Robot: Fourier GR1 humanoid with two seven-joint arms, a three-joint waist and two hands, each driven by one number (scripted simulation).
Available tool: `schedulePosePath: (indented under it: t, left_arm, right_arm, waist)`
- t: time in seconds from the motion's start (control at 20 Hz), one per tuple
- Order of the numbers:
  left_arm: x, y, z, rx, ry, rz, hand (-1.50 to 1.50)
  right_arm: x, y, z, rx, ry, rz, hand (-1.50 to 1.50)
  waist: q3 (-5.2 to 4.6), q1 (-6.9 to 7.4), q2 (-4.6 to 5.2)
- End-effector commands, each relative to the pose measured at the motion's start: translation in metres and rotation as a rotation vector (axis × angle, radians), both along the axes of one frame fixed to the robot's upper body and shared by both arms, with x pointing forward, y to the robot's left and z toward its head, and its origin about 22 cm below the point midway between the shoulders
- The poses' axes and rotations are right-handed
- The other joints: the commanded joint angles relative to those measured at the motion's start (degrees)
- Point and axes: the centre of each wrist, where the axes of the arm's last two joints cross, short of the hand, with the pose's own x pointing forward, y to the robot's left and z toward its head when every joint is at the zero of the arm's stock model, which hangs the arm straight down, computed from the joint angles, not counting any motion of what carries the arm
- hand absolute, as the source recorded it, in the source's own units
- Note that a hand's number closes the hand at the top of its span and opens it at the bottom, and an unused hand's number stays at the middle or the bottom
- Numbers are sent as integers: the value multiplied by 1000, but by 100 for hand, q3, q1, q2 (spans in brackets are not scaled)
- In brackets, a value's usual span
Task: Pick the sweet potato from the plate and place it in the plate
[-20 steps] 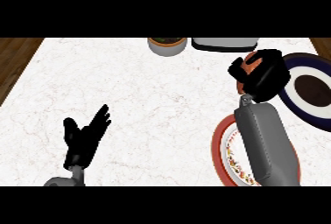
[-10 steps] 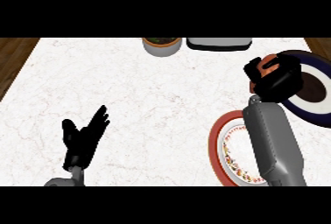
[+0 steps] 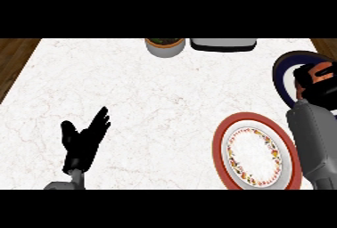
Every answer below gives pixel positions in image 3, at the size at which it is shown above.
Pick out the grey plant pot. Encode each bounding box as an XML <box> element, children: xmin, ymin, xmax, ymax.
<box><xmin>144</xmin><ymin>37</ymin><xmax>187</xmax><ymax>59</ymax></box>

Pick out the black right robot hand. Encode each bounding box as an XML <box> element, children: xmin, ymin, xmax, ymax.
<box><xmin>293</xmin><ymin>61</ymin><xmax>337</xmax><ymax>111</ymax></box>

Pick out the red rimmed floral plate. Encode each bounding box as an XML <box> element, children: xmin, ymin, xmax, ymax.
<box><xmin>212</xmin><ymin>111</ymin><xmax>305</xmax><ymax>191</ymax></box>

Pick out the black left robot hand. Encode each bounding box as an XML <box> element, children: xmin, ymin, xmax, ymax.
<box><xmin>59</xmin><ymin>106</ymin><xmax>113</xmax><ymax>175</ymax></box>

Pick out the grey and black appliance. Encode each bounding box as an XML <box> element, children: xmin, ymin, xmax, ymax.
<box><xmin>188</xmin><ymin>37</ymin><xmax>259</xmax><ymax>53</ymax></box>

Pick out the dark blue rimmed plate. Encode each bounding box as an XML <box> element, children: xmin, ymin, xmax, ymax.
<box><xmin>271</xmin><ymin>50</ymin><xmax>337</xmax><ymax>120</ymax></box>

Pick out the orange sweet potato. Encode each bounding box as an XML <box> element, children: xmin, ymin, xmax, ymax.
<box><xmin>309</xmin><ymin>61</ymin><xmax>337</xmax><ymax>85</ymax></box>

